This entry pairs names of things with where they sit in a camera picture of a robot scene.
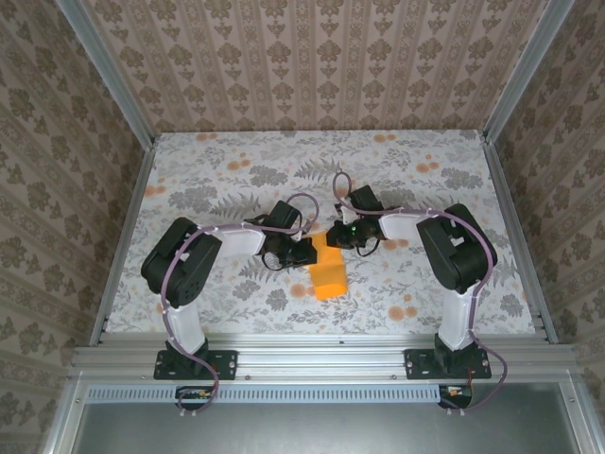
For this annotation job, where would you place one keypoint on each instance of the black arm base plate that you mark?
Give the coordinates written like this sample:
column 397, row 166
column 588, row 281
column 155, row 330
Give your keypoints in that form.
column 418, row 364
column 227, row 364

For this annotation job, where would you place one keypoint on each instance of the black connector board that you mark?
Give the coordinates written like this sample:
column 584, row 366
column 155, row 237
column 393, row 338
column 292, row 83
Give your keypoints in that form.
column 194, row 397
column 456, row 395

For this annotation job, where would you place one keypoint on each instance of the orange square paper sheet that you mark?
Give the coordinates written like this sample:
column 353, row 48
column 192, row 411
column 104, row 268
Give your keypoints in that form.
column 328, row 279

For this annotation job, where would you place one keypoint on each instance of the grey metal sheet panel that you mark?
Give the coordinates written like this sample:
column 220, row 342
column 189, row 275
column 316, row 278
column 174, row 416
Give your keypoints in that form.
column 321, row 425

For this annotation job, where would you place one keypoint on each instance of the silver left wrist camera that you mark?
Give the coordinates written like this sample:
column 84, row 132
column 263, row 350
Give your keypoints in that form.
column 307, row 232

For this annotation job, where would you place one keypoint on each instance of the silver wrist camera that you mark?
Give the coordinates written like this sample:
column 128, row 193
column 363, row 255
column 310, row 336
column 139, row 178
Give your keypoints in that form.
column 307, row 232
column 345, row 215

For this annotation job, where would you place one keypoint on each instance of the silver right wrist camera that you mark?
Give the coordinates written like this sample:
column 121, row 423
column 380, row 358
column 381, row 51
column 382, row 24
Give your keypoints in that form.
column 345, row 215

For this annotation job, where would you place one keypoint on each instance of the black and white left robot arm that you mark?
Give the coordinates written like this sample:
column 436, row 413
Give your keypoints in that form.
column 189, row 265

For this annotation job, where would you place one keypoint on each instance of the floral patterned table cover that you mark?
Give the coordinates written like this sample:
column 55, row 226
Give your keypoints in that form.
column 283, row 161

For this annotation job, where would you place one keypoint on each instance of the aluminium front frame rail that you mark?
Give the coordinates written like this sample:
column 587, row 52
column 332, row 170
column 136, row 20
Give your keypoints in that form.
column 321, row 354

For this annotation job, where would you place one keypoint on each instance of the aluminium table side rail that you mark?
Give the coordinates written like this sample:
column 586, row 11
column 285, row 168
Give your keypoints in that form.
column 136, row 198
column 506, row 198

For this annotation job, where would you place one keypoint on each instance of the aluminium lower frame bar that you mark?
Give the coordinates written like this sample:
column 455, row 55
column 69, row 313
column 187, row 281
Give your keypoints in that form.
column 61, row 416
column 579, row 421

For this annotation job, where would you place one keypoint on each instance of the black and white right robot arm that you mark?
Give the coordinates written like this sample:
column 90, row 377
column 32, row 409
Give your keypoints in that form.
column 458, row 255

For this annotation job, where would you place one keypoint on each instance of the aluminium upright post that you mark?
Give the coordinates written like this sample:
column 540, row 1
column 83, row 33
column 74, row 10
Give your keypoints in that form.
column 525, row 71
column 106, row 71

